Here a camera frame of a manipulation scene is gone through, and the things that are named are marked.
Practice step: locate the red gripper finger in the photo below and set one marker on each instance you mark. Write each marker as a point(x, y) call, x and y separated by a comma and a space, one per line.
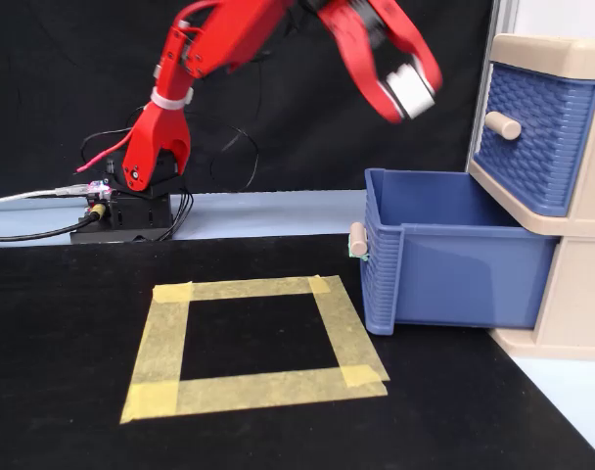
point(363, 68)
point(415, 34)

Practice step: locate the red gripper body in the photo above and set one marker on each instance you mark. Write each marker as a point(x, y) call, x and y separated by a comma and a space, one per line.
point(344, 12)

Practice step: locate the white toy building brick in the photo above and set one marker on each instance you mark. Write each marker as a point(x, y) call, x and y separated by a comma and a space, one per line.
point(411, 93)

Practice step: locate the red robot arm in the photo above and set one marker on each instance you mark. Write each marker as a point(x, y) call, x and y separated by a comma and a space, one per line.
point(209, 44)

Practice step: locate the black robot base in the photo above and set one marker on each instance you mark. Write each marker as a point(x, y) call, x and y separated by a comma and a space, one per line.
point(136, 215)

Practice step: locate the beige plastic drawer cabinet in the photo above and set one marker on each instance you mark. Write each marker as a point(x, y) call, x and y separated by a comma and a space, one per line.
point(591, 235)

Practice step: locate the yellow masking tape strip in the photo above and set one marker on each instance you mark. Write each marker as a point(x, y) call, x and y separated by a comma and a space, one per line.
point(163, 343)
point(248, 288)
point(346, 328)
point(258, 391)

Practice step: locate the small lit controller board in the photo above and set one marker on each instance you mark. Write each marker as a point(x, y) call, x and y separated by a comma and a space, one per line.
point(99, 188)

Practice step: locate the black rectangular table mat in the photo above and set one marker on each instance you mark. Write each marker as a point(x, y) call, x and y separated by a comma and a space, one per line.
point(258, 343)

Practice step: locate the black backdrop cloth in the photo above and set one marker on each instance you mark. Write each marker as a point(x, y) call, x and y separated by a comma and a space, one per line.
point(58, 88)

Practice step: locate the yellow power plug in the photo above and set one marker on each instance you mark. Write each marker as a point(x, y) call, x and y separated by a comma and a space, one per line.
point(98, 211)

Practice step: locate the upright aluminium post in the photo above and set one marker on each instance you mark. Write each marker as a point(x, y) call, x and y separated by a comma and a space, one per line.
point(504, 17)

